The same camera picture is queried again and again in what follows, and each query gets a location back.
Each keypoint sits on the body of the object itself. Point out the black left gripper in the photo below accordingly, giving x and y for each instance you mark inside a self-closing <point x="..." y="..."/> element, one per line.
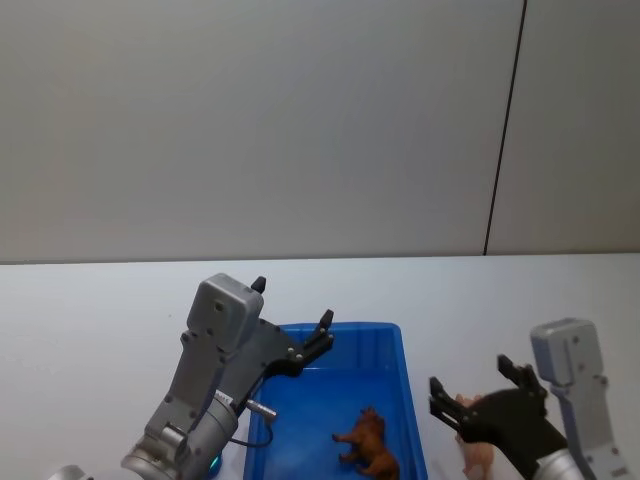
<point x="265" y="352"/>

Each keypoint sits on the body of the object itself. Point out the pink toy pig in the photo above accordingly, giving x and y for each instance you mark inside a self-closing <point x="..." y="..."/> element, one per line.
<point x="477" y="452"/>

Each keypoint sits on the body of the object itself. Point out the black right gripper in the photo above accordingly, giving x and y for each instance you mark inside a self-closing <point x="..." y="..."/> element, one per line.
<point x="510" y="417"/>

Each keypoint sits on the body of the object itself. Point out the right robot arm with camera housing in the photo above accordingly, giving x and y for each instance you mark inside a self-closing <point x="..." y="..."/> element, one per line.
<point x="570" y="350"/>

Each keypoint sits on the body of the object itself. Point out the blue plastic bin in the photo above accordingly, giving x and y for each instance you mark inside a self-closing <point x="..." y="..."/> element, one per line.
<point x="330" y="390"/>

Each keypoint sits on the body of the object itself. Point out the robot arm with camera housing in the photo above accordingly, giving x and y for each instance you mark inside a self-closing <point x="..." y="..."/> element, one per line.
<point x="220" y="310"/>
<point x="570" y="350"/>

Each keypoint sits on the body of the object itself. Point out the left robot arm with camera housing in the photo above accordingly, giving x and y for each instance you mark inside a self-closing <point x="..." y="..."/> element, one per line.
<point x="220" y="310"/>

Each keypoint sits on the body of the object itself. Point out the brown toy bull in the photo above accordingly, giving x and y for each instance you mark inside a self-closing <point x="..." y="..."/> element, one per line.
<point x="372" y="437"/>

